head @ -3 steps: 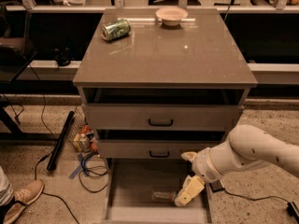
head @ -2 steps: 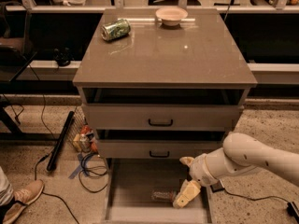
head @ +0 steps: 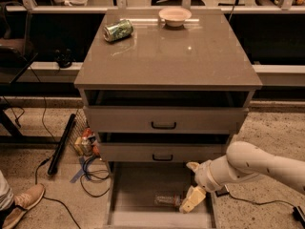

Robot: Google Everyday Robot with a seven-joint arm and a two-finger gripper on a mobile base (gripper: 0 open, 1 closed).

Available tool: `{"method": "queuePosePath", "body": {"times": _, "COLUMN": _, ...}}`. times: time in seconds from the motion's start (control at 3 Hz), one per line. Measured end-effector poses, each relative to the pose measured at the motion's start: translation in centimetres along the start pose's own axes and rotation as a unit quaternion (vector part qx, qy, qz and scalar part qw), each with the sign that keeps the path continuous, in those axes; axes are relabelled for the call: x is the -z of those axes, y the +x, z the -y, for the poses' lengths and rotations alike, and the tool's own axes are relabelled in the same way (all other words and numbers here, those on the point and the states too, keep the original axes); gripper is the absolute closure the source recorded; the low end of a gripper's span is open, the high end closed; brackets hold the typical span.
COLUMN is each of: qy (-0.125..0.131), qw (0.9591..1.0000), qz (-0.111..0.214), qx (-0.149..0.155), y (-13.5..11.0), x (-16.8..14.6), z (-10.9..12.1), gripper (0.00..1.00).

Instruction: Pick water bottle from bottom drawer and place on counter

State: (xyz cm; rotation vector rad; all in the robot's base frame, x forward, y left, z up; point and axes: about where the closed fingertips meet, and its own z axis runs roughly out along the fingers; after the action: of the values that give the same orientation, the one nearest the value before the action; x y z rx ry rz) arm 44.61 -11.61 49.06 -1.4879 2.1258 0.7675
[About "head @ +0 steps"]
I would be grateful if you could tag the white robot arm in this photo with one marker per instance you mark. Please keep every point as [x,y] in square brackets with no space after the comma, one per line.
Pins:
[243,161]

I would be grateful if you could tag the tan shoe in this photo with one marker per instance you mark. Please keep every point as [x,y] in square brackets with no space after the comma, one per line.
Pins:
[21,205]

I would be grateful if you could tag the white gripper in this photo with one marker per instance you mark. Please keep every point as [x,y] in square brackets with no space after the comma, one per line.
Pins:
[203,175]

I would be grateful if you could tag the grey trouser leg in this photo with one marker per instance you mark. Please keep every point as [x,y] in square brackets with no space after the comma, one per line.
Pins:
[6,194]

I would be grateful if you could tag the dark office chair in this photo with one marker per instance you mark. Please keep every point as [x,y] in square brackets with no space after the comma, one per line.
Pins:
[16,54]

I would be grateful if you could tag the black floor pedal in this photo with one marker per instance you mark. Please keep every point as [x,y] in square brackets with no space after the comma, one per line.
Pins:
[222,192]

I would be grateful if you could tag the bottom open grey drawer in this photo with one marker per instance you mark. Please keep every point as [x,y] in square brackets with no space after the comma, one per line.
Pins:
[134,186]

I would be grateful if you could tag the black round object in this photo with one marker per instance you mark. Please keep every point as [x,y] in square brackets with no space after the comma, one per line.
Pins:
[63,59]

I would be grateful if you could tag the black power adapter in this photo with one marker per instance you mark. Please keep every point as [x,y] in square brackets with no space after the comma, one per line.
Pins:
[299,215]

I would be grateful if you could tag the top grey drawer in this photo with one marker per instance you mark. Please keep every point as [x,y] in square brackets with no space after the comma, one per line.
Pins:
[165,120]

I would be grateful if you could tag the white bowl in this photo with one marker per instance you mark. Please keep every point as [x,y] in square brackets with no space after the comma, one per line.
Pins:
[175,17]

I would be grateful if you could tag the pile of snack packages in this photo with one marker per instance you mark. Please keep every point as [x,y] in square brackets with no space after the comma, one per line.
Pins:
[86,144]

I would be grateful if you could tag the middle grey drawer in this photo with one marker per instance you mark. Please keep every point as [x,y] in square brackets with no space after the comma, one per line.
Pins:
[139,152]

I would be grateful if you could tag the grey drawer cabinet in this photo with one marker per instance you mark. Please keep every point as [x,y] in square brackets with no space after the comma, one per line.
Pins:
[199,65]

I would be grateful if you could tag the crushed green soda can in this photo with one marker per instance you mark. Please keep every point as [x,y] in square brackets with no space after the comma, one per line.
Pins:
[118,30]

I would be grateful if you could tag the clear plastic water bottle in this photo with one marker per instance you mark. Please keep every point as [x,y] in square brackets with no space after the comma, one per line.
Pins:
[165,200]

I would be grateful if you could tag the black bar on floor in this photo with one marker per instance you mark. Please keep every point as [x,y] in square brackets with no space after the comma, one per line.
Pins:
[61,146]

